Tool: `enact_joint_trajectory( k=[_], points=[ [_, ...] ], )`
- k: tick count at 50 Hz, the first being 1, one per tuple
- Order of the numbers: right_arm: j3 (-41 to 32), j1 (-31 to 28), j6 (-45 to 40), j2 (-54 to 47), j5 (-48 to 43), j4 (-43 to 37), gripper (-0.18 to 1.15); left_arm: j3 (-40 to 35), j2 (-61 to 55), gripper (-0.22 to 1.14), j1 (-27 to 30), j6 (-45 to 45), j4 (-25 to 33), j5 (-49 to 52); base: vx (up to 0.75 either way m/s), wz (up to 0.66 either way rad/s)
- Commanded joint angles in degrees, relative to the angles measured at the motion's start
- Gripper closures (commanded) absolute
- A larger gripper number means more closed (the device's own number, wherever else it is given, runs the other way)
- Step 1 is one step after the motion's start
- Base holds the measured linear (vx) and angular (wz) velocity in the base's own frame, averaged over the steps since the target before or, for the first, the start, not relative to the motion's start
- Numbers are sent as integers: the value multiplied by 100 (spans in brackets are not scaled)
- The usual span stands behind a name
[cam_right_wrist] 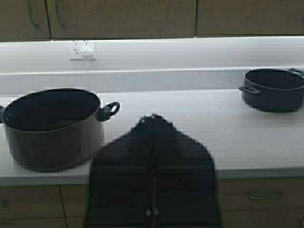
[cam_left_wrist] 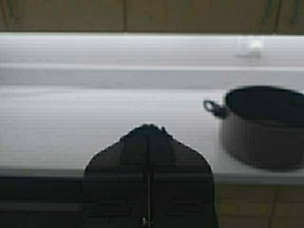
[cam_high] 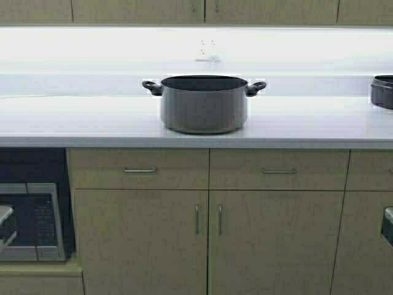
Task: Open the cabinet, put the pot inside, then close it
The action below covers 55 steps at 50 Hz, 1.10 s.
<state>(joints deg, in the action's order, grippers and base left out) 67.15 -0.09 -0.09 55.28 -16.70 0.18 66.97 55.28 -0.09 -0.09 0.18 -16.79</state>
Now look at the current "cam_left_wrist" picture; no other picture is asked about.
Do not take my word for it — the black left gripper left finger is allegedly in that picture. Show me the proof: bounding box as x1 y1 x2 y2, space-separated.
82 124 150 228

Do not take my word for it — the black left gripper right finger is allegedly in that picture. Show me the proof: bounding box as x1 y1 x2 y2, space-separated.
148 124 219 228

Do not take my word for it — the dark grey cooking pot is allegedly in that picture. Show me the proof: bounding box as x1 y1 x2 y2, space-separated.
202 85 304 170

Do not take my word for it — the wooden upper cabinet right door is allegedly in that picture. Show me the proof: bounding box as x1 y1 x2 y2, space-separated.
124 0 304 35

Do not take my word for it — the wooden cabinet door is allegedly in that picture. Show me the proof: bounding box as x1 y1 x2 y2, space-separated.
124 0 304 35
0 0 125 32

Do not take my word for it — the wooden upper cabinet left door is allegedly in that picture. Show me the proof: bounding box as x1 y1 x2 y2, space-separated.
0 0 125 32

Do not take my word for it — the black oven appliance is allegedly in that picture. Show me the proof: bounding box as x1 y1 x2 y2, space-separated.
0 177 81 228

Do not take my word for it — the white wall outlet plate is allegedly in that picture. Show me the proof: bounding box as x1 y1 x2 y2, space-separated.
236 36 264 57

